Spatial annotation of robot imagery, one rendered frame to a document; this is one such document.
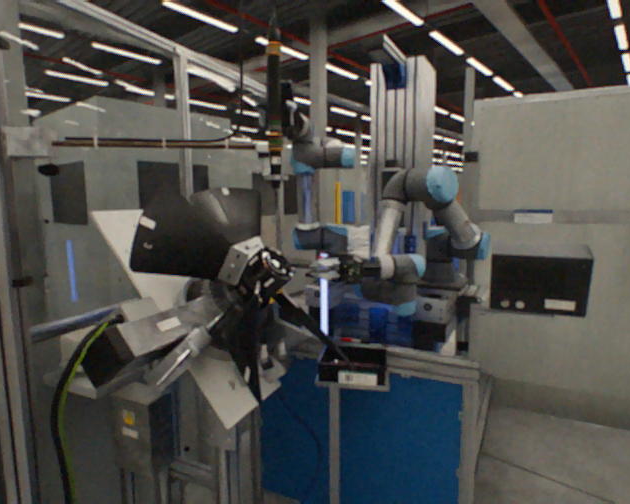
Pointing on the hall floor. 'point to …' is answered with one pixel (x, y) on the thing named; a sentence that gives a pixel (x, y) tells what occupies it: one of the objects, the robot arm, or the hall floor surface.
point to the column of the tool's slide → (6, 308)
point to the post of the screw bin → (334, 444)
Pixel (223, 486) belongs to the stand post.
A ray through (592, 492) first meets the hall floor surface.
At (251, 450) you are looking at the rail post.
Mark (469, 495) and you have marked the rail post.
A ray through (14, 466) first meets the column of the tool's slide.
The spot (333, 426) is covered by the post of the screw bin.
